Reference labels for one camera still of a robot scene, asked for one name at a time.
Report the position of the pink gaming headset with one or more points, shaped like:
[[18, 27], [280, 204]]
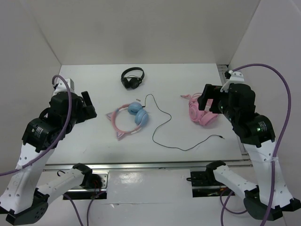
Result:
[[203, 117]]

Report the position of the aluminium front rail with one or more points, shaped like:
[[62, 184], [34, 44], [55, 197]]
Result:
[[150, 165]]

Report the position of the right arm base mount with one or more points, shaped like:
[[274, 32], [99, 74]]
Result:
[[202, 186]]

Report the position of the pink blue cat-ear headphones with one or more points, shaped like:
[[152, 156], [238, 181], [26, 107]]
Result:
[[138, 114]]

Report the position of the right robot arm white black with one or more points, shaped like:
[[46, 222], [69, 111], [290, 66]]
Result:
[[269, 198]]

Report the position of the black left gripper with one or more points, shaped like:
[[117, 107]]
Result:
[[86, 112]]

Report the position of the black headphones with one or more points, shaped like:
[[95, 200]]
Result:
[[132, 81]]

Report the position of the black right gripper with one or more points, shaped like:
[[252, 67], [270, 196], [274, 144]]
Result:
[[210, 91]]

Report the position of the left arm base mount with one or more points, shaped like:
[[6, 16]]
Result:
[[95, 187]]

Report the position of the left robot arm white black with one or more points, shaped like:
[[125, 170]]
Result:
[[23, 201]]

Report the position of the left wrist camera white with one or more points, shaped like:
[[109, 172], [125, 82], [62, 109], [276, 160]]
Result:
[[70, 84]]

